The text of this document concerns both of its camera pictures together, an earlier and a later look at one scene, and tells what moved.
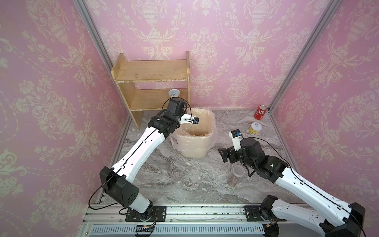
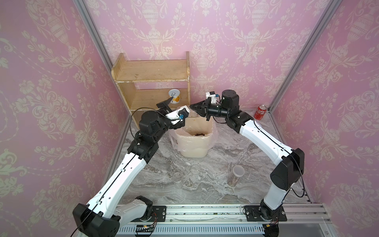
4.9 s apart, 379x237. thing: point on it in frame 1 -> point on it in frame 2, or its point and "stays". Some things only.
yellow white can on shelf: [174, 93] stays
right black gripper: [226, 151] -> [206, 108]
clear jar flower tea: [238, 171] stays
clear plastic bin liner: [198, 137] stays
